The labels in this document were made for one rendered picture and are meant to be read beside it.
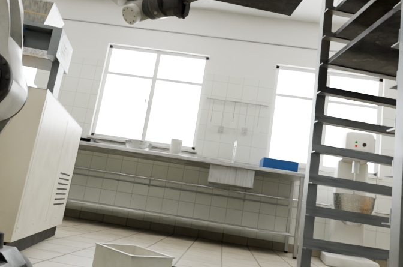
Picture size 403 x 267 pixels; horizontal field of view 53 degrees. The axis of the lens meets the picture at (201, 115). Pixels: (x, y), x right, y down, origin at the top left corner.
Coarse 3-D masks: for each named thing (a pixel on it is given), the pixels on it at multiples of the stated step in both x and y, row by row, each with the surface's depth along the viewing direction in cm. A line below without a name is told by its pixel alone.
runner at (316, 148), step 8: (312, 144) 119; (320, 144) 119; (312, 152) 118; (320, 152) 116; (328, 152) 119; (336, 152) 119; (344, 152) 120; (352, 152) 120; (360, 152) 120; (368, 152) 121; (360, 160) 119; (368, 160) 118; (376, 160) 120; (384, 160) 121; (392, 160) 121
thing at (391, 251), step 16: (400, 32) 82; (400, 48) 81; (400, 64) 80; (400, 80) 79; (400, 96) 78; (400, 112) 77; (400, 128) 76; (400, 144) 75; (400, 160) 74; (400, 176) 74; (400, 192) 73; (400, 208) 72; (400, 224) 71; (400, 240) 71; (400, 256) 70
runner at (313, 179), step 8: (312, 176) 117; (320, 176) 117; (328, 176) 118; (320, 184) 114; (328, 184) 117; (336, 184) 118; (344, 184) 118; (352, 184) 118; (360, 184) 118; (368, 184) 119; (376, 184) 119; (368, 192) 116; (376, 192) 119; (384, 192) 119
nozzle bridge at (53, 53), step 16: (32, 32) 218; (48, 32) 217; (64, 32) 217; (32, 48) 217; (48, 48) 209; (64, 48) 223; (32, 64) 231; (48, 64) 226; (64, 64) 230; (48, 80) 217
